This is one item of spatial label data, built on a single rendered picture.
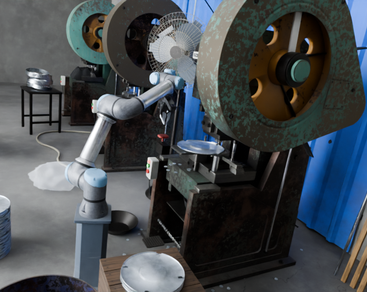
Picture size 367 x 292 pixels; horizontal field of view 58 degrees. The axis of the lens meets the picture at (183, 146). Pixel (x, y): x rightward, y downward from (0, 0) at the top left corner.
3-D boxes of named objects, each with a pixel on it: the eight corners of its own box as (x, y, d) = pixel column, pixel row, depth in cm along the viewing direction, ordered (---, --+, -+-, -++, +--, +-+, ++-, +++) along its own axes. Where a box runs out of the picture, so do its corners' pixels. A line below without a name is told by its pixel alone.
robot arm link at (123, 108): (125, 108, 169) (184, 72, 199) (110, 103, 175) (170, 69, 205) (129, 127, 176) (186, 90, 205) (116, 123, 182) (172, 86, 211)
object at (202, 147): (167, 143, 205) (167, 142, 205) (201, 139, 224) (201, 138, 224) (199, 157, 185) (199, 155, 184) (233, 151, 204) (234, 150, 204)
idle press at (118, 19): (96, 182, 318) (109, -18, 266) (80, 147, 402) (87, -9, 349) (230, 174, 386) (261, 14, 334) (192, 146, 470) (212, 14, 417)
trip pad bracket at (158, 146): (159, 171, 227) (162, 144, 222) (153, 166, 235) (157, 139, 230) (167, 171, 230) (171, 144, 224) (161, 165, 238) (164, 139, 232)
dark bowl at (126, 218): (102, 243, 228) (102, 234, 226) (92, 221, 253) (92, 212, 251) (143, 236, 243) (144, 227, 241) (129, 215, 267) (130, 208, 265)
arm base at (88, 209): (77, 218, 171) (78, 201, 168) (80, 204, 185) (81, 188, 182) (107, 219, 175) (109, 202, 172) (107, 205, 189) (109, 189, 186)
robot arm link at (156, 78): (162, 73, 200) (173, 73, 209) (149, 70, 206) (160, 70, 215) (161, 87, 202) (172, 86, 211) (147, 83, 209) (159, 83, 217)
